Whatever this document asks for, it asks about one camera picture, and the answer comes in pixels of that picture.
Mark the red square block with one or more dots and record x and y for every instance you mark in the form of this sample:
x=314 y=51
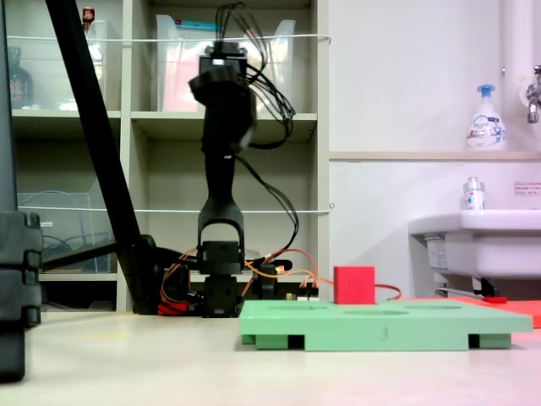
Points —
x=354 y=285

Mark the clear plastic file box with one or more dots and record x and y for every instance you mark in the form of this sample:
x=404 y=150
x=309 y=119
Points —
x=283 y=55
x=177 y=76

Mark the beige shelf unit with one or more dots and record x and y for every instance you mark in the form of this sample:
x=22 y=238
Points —
x=322 y=127

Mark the black tripod leg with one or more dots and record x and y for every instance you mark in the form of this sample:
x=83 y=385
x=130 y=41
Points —
x=97 y=127
x=17 y=275

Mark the clear plastic tray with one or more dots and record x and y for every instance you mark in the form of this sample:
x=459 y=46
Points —
x=63 y=211

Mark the circuit board with green terminal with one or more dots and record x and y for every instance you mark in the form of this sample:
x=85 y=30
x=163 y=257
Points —
x=304 y=297

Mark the red base clamp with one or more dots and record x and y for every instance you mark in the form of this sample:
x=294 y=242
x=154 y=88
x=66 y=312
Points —
x=177 y=308

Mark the dark glass bottle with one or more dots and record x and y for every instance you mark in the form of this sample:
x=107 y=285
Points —
x=21 y=84

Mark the black tripod strut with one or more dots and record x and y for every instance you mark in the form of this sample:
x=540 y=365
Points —
x=80 y=256

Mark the white blue soap dispenser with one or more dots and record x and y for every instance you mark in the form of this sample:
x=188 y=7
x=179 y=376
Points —
x=486 y=127

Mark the small clear bottle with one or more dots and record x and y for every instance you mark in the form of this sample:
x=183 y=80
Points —
x=474 y=196

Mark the green shape sorter board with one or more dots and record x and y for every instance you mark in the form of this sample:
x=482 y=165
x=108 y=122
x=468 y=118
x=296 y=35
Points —
x=380 y=325

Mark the white sink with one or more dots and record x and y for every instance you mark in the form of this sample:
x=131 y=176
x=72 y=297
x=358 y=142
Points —
x=486 y=245

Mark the metal faucet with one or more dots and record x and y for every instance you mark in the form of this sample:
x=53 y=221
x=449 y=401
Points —
x=533 y=101

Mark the small red piece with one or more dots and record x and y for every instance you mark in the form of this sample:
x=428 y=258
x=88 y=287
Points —
x=495 y=300

